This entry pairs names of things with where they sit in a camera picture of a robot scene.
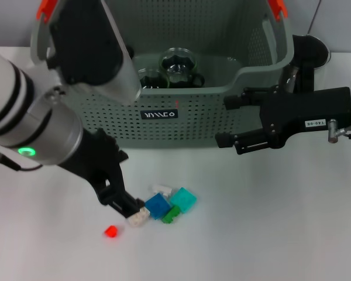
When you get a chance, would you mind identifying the teal square building block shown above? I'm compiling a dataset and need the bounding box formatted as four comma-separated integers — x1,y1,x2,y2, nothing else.
170,187,198,213

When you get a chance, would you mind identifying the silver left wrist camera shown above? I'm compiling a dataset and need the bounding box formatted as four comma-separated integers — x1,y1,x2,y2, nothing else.
46,0,143,104

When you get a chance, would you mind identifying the blue square building block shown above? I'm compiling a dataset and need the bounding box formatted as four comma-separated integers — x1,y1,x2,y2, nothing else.
144,194,171,220

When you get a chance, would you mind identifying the grey-green perforated storage basket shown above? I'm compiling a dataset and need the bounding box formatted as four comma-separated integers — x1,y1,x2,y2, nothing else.
30,0,295,149

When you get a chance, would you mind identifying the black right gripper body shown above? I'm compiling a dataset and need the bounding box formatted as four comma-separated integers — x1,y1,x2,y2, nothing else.
259,87,351,149

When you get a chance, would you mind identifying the thin black camera cable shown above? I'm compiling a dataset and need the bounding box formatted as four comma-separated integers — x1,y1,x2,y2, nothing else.
308,0,323,33

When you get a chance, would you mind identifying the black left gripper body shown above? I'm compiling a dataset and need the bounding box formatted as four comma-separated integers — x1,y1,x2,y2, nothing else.
58,128,129,206

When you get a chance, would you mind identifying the left gripper connector cable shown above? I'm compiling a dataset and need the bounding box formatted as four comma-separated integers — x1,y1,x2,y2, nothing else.
0,140,43,172

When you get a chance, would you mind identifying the orange basket carry handle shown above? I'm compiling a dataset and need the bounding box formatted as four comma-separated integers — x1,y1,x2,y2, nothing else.
36,0,289,23

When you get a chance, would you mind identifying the translucent white building block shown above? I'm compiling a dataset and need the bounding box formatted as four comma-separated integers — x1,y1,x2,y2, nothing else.
125,208,150,228

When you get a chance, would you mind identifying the small red cube block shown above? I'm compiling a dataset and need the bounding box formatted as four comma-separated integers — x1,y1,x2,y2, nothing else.
104,224,120,239

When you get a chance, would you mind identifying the green building block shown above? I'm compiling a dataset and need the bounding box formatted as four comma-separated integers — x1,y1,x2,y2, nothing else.
160,205,181,225

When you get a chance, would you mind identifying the glass teacup black holder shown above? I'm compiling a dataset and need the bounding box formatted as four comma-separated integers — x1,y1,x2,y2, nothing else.
139,67,170,90
159,47,206,88

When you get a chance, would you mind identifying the small white building block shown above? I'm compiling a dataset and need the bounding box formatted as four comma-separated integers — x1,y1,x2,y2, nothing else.
150,184,174,196

